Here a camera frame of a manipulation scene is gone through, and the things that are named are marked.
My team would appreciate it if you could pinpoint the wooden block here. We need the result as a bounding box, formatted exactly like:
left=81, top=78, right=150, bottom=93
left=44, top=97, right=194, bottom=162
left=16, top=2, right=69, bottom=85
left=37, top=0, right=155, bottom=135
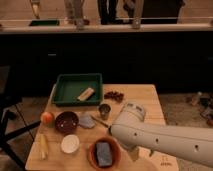
left=77, top=87, right=95, bottom=101

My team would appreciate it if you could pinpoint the green plastic tray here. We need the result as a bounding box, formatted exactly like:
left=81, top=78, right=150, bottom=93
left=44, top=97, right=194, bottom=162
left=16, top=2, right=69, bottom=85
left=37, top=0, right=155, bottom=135
left=52, top=73, right=103, bottom=106

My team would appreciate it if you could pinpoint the yellow corn cob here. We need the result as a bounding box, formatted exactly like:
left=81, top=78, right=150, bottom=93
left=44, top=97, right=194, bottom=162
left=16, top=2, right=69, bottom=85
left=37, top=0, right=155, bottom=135
left=40, top=134, right=49, bottom=160

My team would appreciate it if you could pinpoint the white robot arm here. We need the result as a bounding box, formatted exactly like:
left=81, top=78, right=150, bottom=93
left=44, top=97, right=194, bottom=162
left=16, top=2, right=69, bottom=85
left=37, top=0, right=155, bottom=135
left=109, top=102, right=213, bottom=167

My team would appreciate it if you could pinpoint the grey cloth piece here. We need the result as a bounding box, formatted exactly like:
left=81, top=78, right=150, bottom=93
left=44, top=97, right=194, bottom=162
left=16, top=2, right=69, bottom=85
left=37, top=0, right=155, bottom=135
left=79, top=113, right=95, bottom=129

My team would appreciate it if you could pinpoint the red yellow apple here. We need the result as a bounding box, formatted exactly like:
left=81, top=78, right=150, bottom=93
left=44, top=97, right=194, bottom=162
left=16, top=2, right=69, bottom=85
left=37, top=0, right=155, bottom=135
left=40, top=112, right=55, bottom=126

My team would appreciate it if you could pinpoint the dark red grapes bunch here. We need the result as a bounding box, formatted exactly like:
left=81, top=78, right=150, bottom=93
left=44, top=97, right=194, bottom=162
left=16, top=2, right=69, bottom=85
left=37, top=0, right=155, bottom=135
left=104, top=91, right=124, bottom=103

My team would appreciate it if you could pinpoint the small metal cup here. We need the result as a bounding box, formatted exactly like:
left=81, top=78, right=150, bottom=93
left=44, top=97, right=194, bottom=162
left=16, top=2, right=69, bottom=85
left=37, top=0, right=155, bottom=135
left=98, top=104, right=111, bottom=120

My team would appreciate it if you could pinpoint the blue sponge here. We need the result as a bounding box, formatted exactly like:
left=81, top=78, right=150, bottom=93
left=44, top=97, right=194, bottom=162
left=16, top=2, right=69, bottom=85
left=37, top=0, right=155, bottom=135
left=96, top=142, right=112, bottom=167

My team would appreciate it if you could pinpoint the wooden table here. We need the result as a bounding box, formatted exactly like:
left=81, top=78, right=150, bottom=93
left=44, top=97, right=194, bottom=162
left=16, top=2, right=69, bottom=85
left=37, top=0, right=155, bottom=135
left=25, top=84, right=179, bottom=171

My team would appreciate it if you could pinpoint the dark red bowl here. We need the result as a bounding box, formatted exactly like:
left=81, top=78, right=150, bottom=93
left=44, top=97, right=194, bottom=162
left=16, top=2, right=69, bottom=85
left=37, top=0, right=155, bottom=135
left=55, top=111, right=79, bottom=135

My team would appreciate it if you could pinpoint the wooden stick utensil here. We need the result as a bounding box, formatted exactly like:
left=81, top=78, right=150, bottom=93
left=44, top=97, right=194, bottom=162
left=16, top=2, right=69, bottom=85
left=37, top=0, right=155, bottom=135
left=91, top=116, right=109, bottom=128

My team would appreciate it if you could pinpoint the black chair frame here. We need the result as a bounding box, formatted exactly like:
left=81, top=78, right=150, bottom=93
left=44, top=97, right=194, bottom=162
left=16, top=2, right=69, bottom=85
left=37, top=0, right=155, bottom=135
left=0, top=64, right=42, bottom=171

